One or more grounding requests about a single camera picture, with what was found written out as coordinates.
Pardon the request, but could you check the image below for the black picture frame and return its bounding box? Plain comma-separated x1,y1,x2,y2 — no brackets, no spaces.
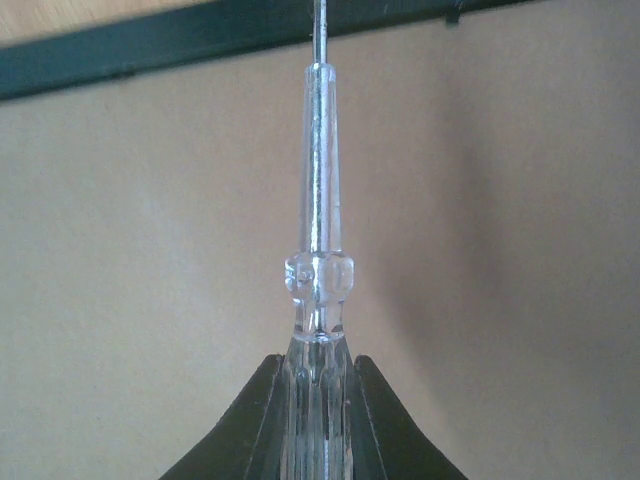
1,0,511,102

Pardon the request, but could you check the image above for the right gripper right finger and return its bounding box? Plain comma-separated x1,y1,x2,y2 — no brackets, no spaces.
352,355,466,480

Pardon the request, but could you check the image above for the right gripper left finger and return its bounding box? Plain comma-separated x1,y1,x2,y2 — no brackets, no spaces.
162,354,284,479

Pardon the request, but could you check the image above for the clear handled screwdriver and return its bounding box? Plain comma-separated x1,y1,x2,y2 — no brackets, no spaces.
279,1,354,479

